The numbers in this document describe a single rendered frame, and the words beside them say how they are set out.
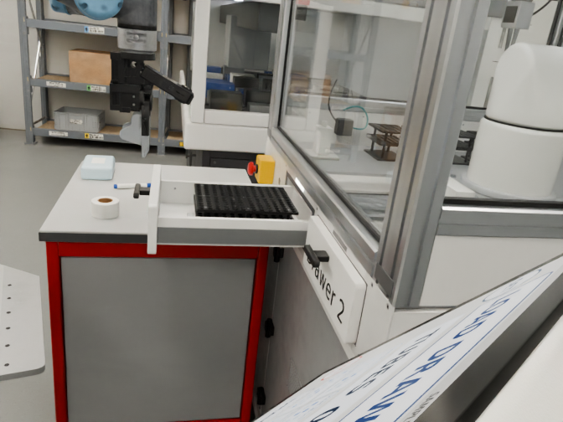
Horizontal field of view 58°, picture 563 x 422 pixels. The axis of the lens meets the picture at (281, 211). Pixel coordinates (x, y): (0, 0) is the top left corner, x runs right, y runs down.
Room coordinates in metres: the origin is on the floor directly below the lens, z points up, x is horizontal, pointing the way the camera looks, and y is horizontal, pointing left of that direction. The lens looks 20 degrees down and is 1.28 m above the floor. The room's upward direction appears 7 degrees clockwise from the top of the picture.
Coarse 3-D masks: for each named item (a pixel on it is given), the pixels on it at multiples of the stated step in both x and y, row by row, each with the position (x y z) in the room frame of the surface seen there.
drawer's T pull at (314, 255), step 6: (306, 246) 0.84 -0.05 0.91; (306, 252) 0.83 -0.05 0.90; (312, 252) 0.82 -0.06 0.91; (318, 252) 0.82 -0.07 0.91; (324, 252) 0.82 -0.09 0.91; (312, 258) 0.79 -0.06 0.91; (318, 258) 0.80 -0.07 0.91; (324, 258) 0.81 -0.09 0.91; (312, 264) 0.78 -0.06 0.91; (318, 264) 0.78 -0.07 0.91
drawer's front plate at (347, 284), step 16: (320, 224) 0.91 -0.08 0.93; (320, 240) 0.87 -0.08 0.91; (304, 256) 0.96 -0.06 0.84; (336, 256) 0.78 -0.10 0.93; (320, 272) 0.85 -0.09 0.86; (336, 272) 0.77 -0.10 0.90; (352, 272) 0.72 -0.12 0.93; (320, 288) 0.83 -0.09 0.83; (336, 288) 0.76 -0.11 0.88; (352, 288) 0.69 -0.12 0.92; (336, 304) 0.75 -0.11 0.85; (352, 304) 0.68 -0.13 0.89; (336, 320) 0.73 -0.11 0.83; (352, 320) 0.68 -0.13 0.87; (352, 336) 0.68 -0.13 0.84
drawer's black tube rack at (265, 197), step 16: (208, 192) 1.11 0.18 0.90; (224, 192) 1.12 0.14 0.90; (240, 192) 1.14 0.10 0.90; (256, 192) 1.15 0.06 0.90; (272, 192) 1.17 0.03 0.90; (208, 208) 1.01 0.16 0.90; (224, 208) 1.01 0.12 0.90; (240, 208) 1.02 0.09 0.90; (256, 208) 1.04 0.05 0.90; (272, 208) 1.05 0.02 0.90; (288, 208) 1.06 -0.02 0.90
